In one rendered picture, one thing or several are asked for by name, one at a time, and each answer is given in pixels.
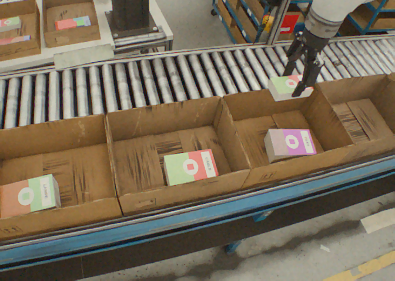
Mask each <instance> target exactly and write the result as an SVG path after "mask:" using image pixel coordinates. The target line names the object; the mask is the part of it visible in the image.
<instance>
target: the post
mask: <svg viewBox="0 0 395 281"><path fill-rule="evenodd" d="M289 4H290V0H281V2H280V5H279V6H278V7H277V10H276V13H275V16H274V18H273V22H272V25H271V27H270V30H269V33H267V30H265V31H263V32H262V34H261V36H260V39H259V42H265V43H267V46H270V45H271V46H273V45H274V44H275V41H277V39H278V37H279V34H280V31H281V29H280V27H281V25H282V22H283V19H284V16H285V14H286V11H287V9H288V6H289Z"/></svg>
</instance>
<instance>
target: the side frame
mask: <svg viewBox="0 0 395 281"><path fill-rule="evenodd" d="M393 174H395V158H393V159H389V160H385V161H382V162H379V163H375V164H372V165H369V166H365V167H362V168H358V169H354V170H350V171H347V172H343V173H340V174H336V175H333V176H328V177H326V178H321V179H318V180H313V181H311V182H306V183H302V184H299V185H295V186H291V187H288V188H284V189H279V190H276V191H272V192H268V193H264V194H261V195H256V196H252V197H249V198H244V199H240V200H236V201H233V202H228V203H224V204H220V205H216V206H211V207H208V208H203V209H199V210H194V211H191V212H186V213H181V214H178V215H173V216H168V217H165V218H160V219H155V220H150V221H146V222H141V223H136V224H132V225H127V226H122V227H119V228H114V229H108V230H103V231H100V232H94V233H88V234H85V235H79V236H74V237H68V238H64V239H59V240H53V241H50V242H44V243H38V244H34V245H28V246H23V247H16V248H13V249H7V250H1V251H0V272H6V271H9V270H15V269H21V268H25V267H30V266H36V265H42V264H46V263H51V262H57V261H60V260H66V259H71V258H75V257H80V256H85V255H91V254H94V253H99V252H104V251H108V250H113V249H118V248H122V247H127V246H132V245H137V244H140V243H145V242H149V241H153V240H157V239H162V238H165V237H170V236H174V235H179V234H182V233H187V232H191V231H194V230H199V229H203V228H208V227H211V226H215V225H219V224H222V223H226V222H231V221H234V220H238V219H242V218H246V217H249V216H253V215H257V214H260V213H264V212H268V211H271V210H275V209H278V208H283V207H285V206H289V205H293V204H296V203H300V202H304V201H306V200H310V199H314V198H318V197H320V196H324V195H328V194H330V193H334V192H338V191H340V190H344V189H347V188H351V187H354V186H357V185H361V184H364V183H367V182H371V181H373V180H376V179H380V178H383V177H386V176H390V175H393Z"/></svg>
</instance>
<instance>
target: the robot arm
mask: <svg viewBox="0 0 395 281"><path fill-rule="evenodd" d="M371 1H373V0H313V3H312V5H311V7H310V10H309V13H308V14H307V17H306V19H305V22H304V25H305V28H304V30H303V32H296V34H295V38H294V40H293V42H292V44H291V46H290V47H289V49H288V51H287V52H286V57H287V58H288V59H287V64H286V66H285V70H284V72H283V75H282V76H291V75H292V73H293V70H294V68H295V66H296V64H297V63H296V62H297V60H298V59H299V58H300V57H301V56H302V55H304V63H305V65H304V71H303V76H302V80H301V81H299V82H298V84H297V86H296V87H295V89H294V91H293V93H292V98H295V97H300V96H301V94H302V92H304V90H305V89H306V88H310V87H314V84H315V82H316V79H317V77H318V75H319V73H320V70H321V68H322V67H323V66H324V65H325V63H326V62H325V60H322V59H321V57H320V56H321V52H322V49H323V48H324V47H326V45H327V44H328V42H329V40H330V38H332V37H334V36H335V34H336V32H337V31H338V29H339V27H340V25H341V24H342V22H343V20H344V18H345V17H346V15H347V14H348V13H349V12H352V11H353V10H354V9H355V8H357V7H358V6H359V5H360V4H365V3H368V2H371ZM308 59H311V60H308Z"/></svg>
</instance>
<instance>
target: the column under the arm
mask: <svg viewBox="0 0 395 281"><path fill-rule="evenodd" d="M111 1H112V11H105V16H106V19H107V22H108V25H109V28H110V30H111V34H112V38H113V39H118V38H124V37H128V36H135V35H141V34H148V33H152V32H159V29H158V27H157V25H156V23H155V21H154V19H153V17H152V15H151V13H150V10H149V0H111Z"/></svg>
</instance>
